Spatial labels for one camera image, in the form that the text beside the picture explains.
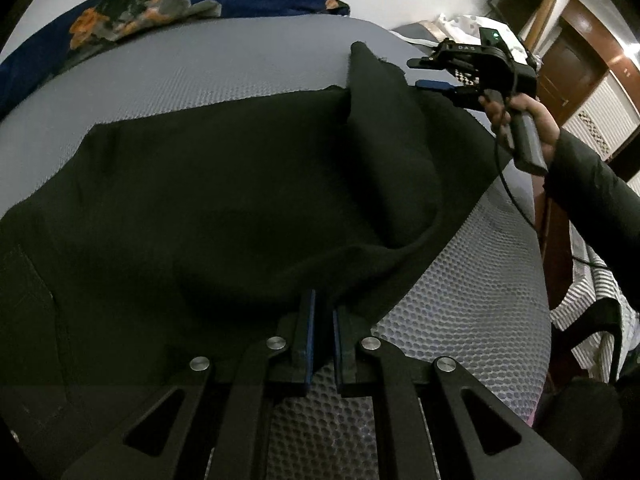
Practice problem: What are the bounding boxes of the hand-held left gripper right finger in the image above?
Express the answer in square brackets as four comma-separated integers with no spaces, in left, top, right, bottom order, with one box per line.
[332,306,583,480]

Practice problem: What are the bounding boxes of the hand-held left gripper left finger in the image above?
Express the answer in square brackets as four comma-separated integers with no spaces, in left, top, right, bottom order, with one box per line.
[60,289,318,480]

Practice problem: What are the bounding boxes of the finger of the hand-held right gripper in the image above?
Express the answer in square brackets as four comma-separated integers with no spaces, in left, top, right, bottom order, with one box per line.
[415,79,482,109]
[406,54,451,71]

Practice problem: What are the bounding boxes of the black pants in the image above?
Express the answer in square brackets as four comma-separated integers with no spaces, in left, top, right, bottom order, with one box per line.
[0,40,493,480]

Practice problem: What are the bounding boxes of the person's right forearm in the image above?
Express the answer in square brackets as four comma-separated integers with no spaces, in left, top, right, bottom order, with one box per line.
[544,129,640,283]

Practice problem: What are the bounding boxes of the person's right hand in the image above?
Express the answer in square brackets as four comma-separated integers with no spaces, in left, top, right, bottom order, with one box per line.
[477,92,562,163]

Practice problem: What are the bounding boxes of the grey pillow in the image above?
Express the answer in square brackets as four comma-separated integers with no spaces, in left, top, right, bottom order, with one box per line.
[392,21,447,50]

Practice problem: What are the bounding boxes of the white dotted cloth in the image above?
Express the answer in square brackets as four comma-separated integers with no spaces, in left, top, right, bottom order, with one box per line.
[437,12,501,47]

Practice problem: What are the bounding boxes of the wooden door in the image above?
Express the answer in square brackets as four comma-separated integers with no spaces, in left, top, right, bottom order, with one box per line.
[537,0,640,126]

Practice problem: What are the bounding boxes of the white lattice cabinet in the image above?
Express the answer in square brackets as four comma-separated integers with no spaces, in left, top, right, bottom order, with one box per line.
[562,72,640,162]

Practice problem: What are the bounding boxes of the grey mesh mattress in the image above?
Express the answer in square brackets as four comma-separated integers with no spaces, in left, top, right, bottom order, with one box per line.
[0,15,553,480]

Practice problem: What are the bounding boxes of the grey white striped cloth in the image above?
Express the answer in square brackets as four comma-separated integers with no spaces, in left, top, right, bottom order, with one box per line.
[549,220,640,381]

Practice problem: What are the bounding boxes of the dark cloth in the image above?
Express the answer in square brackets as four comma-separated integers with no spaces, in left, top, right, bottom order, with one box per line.
[532,375,626,463]

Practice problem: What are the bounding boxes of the wooden frame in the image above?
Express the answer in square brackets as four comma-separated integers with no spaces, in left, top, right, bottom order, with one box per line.
[487,0,557,51]

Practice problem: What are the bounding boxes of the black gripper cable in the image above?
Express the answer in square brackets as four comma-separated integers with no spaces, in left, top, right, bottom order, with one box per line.
[492,130,608,268]

